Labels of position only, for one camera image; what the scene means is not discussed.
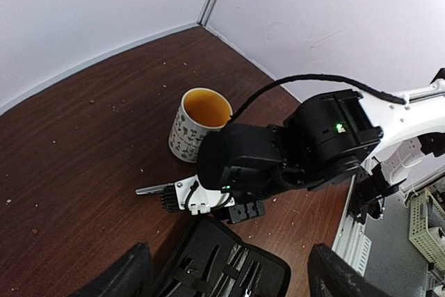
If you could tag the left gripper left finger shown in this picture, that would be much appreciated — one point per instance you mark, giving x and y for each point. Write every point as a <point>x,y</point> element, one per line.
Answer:
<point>130,275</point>

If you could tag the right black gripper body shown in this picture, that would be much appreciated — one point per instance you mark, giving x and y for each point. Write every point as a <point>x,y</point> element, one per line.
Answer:
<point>250,164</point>

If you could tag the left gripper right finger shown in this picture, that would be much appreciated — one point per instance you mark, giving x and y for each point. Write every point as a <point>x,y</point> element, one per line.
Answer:
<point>330,275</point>

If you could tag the black zippered tool case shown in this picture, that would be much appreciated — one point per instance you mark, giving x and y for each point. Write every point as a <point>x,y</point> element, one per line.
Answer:
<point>212,260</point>

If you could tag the silver thinning scissors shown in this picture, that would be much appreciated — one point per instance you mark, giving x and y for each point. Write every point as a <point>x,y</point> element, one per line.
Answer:
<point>152,189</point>

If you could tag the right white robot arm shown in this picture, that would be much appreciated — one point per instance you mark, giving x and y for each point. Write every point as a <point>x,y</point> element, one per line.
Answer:
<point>329,138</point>

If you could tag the white floral mug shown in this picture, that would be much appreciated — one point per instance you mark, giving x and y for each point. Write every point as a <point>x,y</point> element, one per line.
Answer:
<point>201,111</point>

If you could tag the beige plastic basket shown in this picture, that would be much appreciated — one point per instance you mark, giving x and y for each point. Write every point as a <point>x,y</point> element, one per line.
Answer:
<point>426,217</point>

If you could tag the aluminium front rail frame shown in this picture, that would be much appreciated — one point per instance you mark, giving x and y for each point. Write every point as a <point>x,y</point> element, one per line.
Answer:
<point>350,242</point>

